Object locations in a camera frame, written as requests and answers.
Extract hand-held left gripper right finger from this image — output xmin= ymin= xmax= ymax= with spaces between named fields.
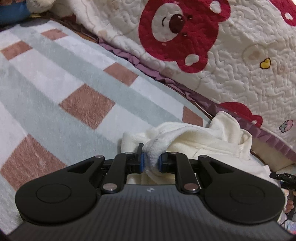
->
xmin=158 ymin=152 xmax=235 ymax=194

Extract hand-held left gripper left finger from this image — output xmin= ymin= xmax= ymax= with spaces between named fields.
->
xmin=66 ymin=143 xmax=146 ymax=194

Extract cream fleece sweater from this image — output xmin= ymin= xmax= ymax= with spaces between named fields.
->
xmin=121 ymin=111 xmax=275 ymax=186

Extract person's right hand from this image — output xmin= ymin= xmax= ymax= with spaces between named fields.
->
xmin=284 ymin=199 xmax=294 ymax=214

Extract purple ruffled sheet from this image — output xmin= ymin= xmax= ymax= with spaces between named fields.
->
xmin=97 ymin=38 xmax=296 ymax=160

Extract white quilt with red bears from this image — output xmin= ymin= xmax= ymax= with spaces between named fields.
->
xmin=52 ymin=0 xmax=296 ymax=163

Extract plaid grey pink blanket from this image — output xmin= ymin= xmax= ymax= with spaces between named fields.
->
xmin=0 ymin=19 xmax=211 ymax=234

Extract grey plush rabbit toy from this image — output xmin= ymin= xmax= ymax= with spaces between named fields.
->
xmin=0 ymin=0 xmax=56 ymax=25

